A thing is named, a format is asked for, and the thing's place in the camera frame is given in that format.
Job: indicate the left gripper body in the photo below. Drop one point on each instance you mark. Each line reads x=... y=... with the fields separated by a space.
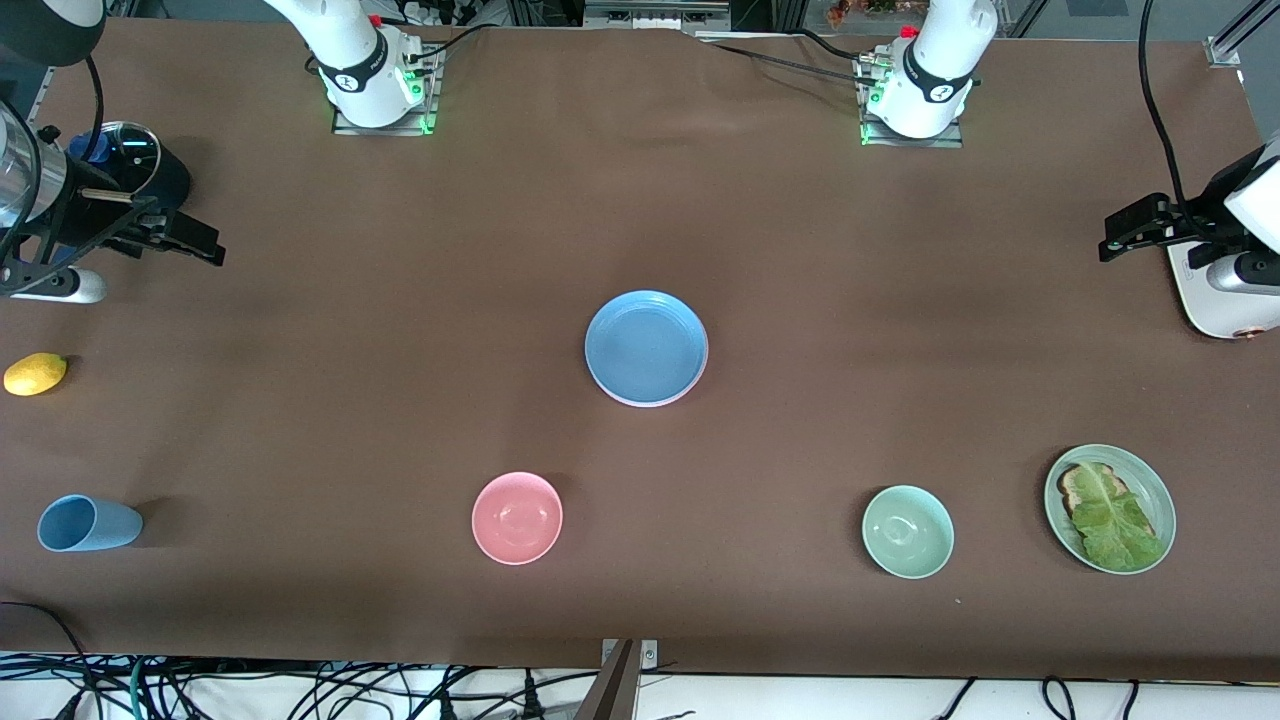
x=1206 y=205

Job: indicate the blue plate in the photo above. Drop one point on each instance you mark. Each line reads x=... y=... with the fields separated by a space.
x=645 y=345

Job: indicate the dark blue saucepan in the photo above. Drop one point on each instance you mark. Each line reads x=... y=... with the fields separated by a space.
x=172 y=180

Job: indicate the glass lid with blue knob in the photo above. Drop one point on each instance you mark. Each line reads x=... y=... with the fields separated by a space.
x=135 y=155

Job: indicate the white toaster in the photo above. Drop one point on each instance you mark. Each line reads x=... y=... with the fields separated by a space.
x=1215 y=315

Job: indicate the yellow lemon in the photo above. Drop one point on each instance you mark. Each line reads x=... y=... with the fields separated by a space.
x=35 y=374

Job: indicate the green plate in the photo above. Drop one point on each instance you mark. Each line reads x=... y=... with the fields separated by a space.
x=1155 y=490

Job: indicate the toast slice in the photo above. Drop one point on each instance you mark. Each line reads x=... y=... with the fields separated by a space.
x=1072 y=490

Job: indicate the blue cup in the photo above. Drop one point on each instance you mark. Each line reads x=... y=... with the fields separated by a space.
x=90 y=523

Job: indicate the green lettuce leaf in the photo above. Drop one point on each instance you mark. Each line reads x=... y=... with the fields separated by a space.
x=1115 y=525

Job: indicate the mint green bowl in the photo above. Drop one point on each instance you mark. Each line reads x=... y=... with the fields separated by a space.
x=908 y=532

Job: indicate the pink bowl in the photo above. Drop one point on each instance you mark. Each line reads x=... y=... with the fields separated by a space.
x=517 y=518

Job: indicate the brown table cloth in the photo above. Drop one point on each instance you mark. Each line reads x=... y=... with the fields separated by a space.
x=700 y=200

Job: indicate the aluminium frame profile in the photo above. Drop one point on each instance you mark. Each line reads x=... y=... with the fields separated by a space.
x=1235 y=40

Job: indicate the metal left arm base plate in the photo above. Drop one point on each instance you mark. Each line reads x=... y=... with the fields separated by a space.
x=950 y=142

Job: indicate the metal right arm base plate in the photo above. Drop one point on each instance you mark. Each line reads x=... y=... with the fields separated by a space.
x=428 y=100

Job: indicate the metal table edge bracket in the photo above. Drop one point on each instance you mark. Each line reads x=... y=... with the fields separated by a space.
x=648 y=655

